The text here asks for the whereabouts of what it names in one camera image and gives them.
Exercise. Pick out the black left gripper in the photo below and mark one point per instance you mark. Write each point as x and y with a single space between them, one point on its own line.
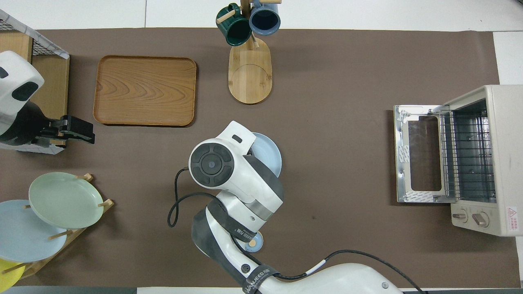
51 130

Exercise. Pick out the light blue serving plate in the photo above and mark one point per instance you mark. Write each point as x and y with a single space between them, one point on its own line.
267 155

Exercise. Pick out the cream toaster oven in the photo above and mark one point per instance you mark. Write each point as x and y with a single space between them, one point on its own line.
502 155

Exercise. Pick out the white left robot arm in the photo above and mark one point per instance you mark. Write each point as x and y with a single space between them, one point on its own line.
16 85

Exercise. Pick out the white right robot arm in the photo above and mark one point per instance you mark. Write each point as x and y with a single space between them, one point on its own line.
245 179

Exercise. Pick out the wooden two-tier shelf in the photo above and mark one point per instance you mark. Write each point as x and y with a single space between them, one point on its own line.
53 87

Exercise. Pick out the pale green plate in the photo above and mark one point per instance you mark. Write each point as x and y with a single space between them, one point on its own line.
65 200

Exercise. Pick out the wooden serving tray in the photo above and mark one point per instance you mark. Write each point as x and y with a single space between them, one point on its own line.
145 90

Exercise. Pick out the wooden plate rack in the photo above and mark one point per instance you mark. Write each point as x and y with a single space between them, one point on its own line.
88 222

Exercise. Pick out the light blue racked plate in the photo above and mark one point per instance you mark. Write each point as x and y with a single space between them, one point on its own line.
24 237

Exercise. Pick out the yellow plate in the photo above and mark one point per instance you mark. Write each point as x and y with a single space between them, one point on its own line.
8 275

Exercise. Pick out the wooden mug tree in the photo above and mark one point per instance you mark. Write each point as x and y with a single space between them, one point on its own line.
250 75

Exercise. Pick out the dark green mug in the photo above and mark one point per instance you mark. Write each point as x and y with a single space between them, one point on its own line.
235 28

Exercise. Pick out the blue mug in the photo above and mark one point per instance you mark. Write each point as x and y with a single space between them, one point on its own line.
264 19

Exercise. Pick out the brown table mat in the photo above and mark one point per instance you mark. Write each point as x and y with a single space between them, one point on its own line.
335 81

